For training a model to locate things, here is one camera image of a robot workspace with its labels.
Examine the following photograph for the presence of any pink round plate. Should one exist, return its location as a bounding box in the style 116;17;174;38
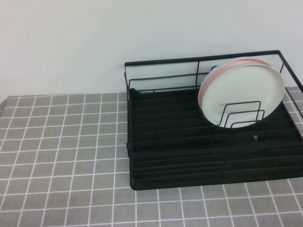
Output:
197;58;273;106

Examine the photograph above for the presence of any black wire dish rack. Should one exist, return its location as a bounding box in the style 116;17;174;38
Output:
124;49;303;182

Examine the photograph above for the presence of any black dish drying rack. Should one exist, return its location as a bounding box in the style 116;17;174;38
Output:
125;87;303;191

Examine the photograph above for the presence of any white round plate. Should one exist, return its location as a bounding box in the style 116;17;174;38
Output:
198;63;285;130

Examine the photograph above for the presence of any grey checkered tablecloth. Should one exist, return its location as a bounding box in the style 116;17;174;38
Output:
0;86;303;227

